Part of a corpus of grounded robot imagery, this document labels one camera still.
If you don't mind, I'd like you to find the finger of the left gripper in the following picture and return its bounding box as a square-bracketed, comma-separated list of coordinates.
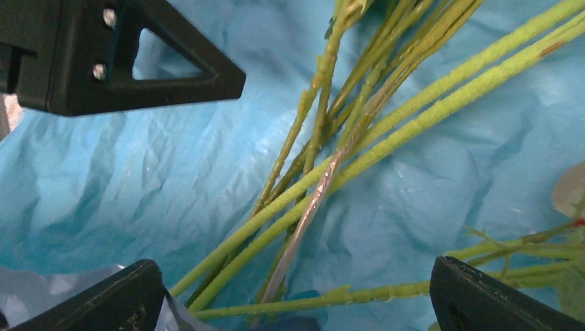
[1, 0, 246, 117]

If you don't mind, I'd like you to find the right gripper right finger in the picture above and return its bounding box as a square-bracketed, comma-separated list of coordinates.
[429, 257, 584, 331]

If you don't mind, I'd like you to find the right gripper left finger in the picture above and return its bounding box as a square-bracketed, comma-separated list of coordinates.
[9, 259, 166, 330]

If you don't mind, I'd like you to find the blue wrapping paper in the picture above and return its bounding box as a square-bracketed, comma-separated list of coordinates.
[0, 0, 585, 331]

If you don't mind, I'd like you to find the artificial flower bouquet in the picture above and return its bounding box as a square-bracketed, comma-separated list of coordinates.
[170, 1, 584, 330]

